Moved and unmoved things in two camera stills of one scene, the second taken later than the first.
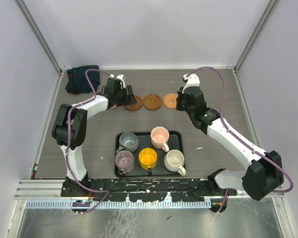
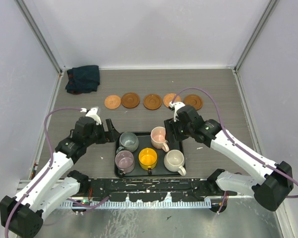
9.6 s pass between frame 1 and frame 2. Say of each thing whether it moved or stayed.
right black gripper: moved
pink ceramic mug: stayed
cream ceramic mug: stayed
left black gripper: moved
